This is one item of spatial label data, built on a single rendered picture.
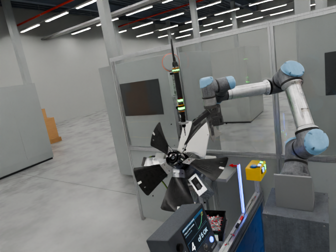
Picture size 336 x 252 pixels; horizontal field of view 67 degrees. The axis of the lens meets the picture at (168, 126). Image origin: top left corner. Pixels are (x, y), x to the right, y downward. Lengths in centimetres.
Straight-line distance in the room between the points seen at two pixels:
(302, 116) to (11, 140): 644
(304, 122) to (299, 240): 60
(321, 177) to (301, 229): 88
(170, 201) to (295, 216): 73
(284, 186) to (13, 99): 645
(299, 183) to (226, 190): 123
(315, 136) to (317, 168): 89
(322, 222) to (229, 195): 129
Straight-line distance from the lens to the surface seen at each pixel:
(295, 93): 154
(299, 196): 152
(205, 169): 166
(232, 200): 264
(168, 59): 235
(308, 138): 142
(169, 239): 94
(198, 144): 205
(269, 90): 166
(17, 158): 714
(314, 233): 152
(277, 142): 228
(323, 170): 230
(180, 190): 174
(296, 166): 151
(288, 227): 152
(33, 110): 731
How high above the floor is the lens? 180
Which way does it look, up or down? 12 degrees down
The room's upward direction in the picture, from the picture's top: 9 degrees counter-clockwise
